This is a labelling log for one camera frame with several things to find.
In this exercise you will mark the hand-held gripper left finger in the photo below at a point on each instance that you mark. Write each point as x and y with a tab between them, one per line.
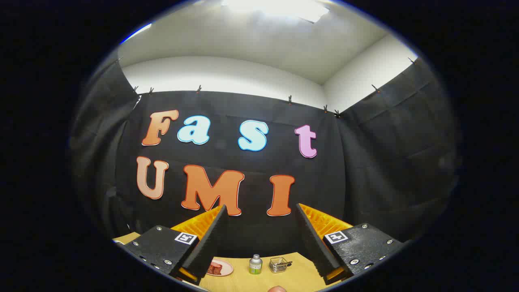
211	239

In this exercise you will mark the green label metal bottle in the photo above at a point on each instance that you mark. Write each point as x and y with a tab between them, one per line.
255	265

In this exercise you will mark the brown meat slab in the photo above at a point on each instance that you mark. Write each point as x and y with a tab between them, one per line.
215	268

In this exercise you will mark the pink round plate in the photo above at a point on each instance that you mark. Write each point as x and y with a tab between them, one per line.
226	267

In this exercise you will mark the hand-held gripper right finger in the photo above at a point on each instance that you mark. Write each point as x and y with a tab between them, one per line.
312	239

